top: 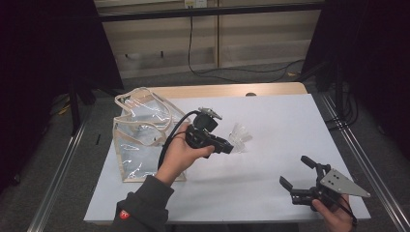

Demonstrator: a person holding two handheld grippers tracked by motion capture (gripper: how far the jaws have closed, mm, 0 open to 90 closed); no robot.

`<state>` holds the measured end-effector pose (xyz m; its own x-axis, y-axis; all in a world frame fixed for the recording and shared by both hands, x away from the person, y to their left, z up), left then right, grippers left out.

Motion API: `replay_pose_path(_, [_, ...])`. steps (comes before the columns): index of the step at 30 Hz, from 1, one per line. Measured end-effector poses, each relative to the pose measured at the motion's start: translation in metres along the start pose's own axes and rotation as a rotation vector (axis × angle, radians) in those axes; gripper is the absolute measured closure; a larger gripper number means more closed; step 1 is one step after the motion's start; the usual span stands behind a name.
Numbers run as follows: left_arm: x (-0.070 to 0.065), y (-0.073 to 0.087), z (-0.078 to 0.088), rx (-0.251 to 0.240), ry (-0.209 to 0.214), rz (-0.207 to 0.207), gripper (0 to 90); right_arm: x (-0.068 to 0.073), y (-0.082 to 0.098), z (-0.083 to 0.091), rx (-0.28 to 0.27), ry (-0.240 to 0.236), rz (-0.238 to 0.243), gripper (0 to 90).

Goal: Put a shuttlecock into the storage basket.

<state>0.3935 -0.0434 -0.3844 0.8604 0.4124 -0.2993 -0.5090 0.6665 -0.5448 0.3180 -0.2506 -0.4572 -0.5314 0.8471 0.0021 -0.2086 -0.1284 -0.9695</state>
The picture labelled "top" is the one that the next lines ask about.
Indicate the transparent bag with beige trim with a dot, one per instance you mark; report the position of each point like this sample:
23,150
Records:
141,161

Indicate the black metal stand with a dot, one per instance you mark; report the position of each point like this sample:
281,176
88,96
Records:
74,109
339,96

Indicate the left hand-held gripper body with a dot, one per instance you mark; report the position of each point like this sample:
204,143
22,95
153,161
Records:
203,135

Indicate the person's right hand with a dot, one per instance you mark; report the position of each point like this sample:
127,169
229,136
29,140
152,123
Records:
336,219

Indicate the black metal crossbar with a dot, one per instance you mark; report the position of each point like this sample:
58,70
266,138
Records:
209,11

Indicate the black curtain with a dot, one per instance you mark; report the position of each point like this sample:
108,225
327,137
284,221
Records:
38,64
380,64

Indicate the white wall outlet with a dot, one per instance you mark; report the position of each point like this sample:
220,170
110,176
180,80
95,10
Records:
195,3

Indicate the white table sheet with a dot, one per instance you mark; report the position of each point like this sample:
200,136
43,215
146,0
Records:
274,135

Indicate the small black object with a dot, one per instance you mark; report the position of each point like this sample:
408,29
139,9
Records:
98,139

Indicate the person's left hand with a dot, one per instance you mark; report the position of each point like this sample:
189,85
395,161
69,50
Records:
177,158

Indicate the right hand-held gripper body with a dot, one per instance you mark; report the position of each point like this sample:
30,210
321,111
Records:
338,183

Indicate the small yellow object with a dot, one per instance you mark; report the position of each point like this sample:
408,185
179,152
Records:
291,74
64,109

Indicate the aluminium floor rail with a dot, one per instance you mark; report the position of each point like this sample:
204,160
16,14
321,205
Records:
54,187
370,175

